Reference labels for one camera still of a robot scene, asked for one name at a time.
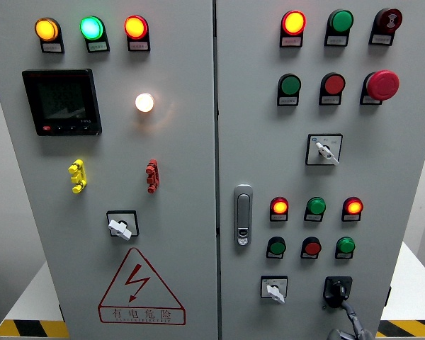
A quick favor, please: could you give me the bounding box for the black knob turn switch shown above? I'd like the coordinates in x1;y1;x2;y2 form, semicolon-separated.
322;276;353;310

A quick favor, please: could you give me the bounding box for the black yellow striped tape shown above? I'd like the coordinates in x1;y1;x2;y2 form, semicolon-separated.
0;319;70;339
375;319;425;339

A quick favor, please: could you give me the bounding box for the small green lamp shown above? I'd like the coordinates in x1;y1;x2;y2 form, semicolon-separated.
306;196;327;215
336;237;356;255

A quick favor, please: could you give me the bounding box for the small red push button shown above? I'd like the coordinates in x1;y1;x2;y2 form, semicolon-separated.
301;237;322;256

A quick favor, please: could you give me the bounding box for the small green push button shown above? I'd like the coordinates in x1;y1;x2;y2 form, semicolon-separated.
267;236;288;256

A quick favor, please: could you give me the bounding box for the small lit red lamp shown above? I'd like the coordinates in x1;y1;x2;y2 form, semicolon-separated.
342;196;364;215
270;196;290;215

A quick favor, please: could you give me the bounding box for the grey cabinet door with lock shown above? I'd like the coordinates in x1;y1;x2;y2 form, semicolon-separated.
215;0;425;340

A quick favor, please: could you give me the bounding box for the silver door lock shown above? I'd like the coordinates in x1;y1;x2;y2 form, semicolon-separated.
232;183;254;248

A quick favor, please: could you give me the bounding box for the red warning triangle sign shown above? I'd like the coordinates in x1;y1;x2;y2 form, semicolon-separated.
97;246;186;326

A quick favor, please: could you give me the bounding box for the grey cabinet door with display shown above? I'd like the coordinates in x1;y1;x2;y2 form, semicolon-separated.
0;0;219;340

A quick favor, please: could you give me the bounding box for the large red push button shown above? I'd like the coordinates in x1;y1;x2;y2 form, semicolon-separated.
320;72;346;96

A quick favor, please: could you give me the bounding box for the large red stop button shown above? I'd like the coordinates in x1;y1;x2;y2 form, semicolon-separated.
365;69;400;102

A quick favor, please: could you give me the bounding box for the large green push button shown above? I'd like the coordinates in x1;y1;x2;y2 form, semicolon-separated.
278;73;302;96

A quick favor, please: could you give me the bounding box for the large dark green lamp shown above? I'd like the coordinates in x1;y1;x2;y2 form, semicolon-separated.
327;8;355;35

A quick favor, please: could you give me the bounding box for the dark red round buzzer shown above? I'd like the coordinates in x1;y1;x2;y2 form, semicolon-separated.
374;8;404;34

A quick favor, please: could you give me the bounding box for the lit white lamp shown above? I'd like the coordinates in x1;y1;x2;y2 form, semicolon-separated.
134;92;155;113

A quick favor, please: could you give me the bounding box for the large lit red lamp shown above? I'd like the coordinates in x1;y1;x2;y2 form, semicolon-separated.
280;10;307;36
123;15;149;40

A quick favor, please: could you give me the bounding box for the black display meter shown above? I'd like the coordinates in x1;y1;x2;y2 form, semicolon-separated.
21;69;103;137

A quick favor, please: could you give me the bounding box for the large lit green lamp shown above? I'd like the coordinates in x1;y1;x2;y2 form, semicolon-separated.
79;16;105;41

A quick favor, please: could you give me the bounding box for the large lit yellow lamp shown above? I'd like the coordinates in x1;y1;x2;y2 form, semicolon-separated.
34;17;61;43

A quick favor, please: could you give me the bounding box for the white handle switch printed plate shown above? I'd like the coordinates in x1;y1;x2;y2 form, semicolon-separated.
260;276;289;305

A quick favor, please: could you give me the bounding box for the turn switch long white handle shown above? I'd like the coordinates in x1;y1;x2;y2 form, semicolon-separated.
305;133;344;166

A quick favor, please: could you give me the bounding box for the small red handle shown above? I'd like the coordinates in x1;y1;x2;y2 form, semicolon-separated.
145;159;159;194

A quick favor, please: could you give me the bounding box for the white handle switch plain plate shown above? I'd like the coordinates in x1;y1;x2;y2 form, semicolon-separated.
106;210;140;242

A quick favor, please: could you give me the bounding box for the small yellow handle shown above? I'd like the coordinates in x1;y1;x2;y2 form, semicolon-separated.
68;159;88;194

